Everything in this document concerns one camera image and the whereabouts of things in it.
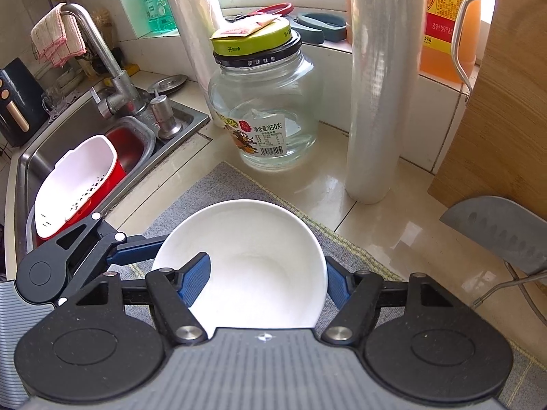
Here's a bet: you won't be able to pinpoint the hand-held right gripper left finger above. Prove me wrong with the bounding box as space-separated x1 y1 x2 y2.
75 253 212 346

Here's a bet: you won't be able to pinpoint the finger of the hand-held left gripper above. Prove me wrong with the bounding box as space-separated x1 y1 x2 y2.
49 212 172 297

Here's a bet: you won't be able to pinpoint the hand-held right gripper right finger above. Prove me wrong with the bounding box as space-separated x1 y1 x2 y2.
320 256 456 346

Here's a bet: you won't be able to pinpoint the plain white bowl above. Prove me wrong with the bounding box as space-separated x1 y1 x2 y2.
151 199 329 339

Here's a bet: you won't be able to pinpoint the grey plaid mat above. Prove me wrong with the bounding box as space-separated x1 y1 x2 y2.
103 161 547 410

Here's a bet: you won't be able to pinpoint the white plastic colander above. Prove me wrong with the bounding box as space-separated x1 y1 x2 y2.
33 134 118 238

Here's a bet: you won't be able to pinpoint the white colander in red basin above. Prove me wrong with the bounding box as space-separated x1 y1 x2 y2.
34 126 146 248

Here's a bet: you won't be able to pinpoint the stainless steel sink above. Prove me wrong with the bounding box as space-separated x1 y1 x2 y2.
17 85 211 248

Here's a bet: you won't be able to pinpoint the metal soap dispenser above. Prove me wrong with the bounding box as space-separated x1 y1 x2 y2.
149 94 184 141

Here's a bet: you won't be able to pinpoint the clear glass cup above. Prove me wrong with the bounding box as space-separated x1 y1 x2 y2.
40 85 75 120

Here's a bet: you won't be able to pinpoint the metal faucet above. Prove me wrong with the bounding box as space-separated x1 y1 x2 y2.
60 3 146 118

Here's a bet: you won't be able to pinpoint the round metal lid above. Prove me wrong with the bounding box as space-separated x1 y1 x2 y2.
147 74 189 95

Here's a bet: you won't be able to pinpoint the black air fryer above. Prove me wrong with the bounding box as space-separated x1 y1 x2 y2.
0 57 49 148

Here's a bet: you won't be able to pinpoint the clear glass jar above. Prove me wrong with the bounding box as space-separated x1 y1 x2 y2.
208 15 320 169

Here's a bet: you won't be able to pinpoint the cling film roll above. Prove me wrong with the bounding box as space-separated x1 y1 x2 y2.
345 0 428 204

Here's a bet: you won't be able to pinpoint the pink checked dishcloth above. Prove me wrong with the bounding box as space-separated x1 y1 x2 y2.
30 3 87 69

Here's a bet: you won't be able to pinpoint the clear plastic bag roll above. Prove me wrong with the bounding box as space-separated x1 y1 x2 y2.
169 0 223 84

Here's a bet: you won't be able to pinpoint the bamboo cutting board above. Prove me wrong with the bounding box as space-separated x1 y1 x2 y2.
427 0 547 218

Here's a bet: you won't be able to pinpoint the green dish soap bottle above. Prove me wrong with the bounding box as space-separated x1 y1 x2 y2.
130 0 180 35

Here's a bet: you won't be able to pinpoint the orange liquid bottle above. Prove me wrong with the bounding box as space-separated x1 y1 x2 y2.
419 0 501 86

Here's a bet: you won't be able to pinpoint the teal plastic holder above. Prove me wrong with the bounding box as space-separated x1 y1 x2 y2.
291 11 349 44

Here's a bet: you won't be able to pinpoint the black-handled kitchen knife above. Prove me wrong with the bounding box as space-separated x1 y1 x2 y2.
439 195 547 276

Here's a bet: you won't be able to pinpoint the metal wire rack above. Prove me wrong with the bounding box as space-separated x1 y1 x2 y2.
449 0 547 321

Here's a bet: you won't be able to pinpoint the red-handled scissors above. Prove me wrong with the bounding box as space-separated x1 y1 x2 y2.
233 2 295 23

